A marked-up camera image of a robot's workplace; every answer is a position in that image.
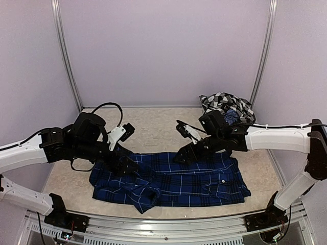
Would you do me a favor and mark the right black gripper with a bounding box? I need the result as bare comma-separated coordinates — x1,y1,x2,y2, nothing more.
172,133,224,167

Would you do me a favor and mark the blue plaid long sleeve shirt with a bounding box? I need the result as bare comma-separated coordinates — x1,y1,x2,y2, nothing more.
89,152,251,213

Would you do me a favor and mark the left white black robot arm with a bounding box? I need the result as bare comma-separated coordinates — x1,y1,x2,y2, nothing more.
1,112,137,227

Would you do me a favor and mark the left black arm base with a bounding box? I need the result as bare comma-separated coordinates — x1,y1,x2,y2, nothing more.
44,193,89,233

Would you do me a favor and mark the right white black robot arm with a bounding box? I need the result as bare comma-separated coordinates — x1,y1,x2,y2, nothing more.
174,110,326,227

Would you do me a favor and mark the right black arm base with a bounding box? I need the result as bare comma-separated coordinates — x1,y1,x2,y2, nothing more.
244,191,289,232

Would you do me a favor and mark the small blue check shirt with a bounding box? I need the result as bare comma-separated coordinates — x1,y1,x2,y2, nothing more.
224,109,240,126

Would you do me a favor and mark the black white checkered shirt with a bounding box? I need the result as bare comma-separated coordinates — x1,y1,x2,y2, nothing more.
199,92,256,125

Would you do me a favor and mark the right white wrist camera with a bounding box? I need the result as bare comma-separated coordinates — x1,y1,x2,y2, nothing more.
176,120,202,144

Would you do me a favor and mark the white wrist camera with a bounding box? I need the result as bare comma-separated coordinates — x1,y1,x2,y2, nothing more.
108,123,135,151
176,120,202,144

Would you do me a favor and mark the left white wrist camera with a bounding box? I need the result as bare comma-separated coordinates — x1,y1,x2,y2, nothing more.
108,123,135,151

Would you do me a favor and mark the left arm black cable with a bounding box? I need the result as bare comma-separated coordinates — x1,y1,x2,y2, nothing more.
71,102,123,172

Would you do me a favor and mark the front aluminium rail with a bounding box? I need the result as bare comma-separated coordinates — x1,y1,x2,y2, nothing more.
24,201,311,245

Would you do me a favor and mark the left aluminium frame post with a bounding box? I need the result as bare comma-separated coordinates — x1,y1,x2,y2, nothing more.
51,0,84,112

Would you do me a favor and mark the aluminium frame post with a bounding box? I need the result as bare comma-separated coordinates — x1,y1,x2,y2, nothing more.
250,0,278,106
51,0,84,112

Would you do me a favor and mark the right aluminium frame post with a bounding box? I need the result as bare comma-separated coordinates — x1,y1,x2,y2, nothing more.
250,0,278,106

